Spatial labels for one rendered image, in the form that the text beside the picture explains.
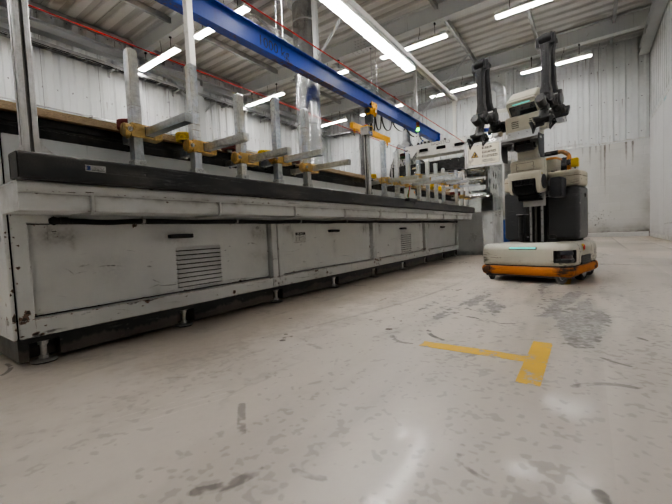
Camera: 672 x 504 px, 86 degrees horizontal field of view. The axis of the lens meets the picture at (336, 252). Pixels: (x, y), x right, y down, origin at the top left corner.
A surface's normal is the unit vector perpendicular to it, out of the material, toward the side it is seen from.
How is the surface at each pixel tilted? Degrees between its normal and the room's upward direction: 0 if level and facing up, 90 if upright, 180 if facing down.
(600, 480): 0
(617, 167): 90
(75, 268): 90
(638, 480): 0
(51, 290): 90
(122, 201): 90
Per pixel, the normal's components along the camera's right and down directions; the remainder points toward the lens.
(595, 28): -0.58, 0.07
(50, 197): 0.82, 0.00
